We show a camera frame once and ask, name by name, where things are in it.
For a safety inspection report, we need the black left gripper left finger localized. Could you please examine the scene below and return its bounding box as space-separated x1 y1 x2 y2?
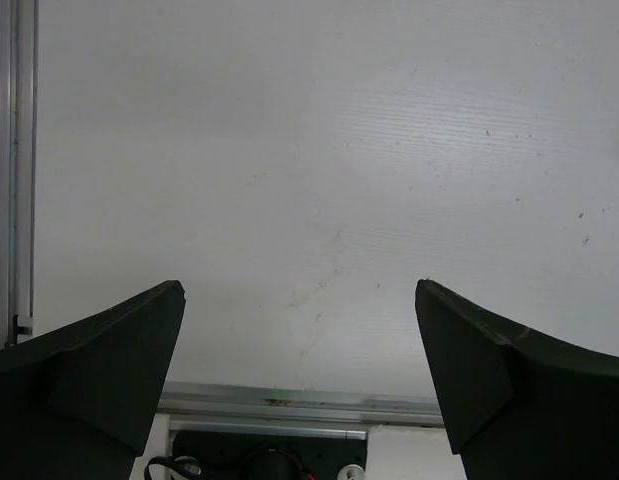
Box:
0 280 185 479

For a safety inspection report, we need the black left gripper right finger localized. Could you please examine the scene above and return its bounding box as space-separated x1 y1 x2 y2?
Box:
415 279 619 479

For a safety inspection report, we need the aluminium table edge rail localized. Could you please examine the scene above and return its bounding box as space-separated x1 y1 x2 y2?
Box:
158 382 444 428

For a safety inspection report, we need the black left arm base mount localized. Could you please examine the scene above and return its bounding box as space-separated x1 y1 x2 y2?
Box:
143 430 366 480

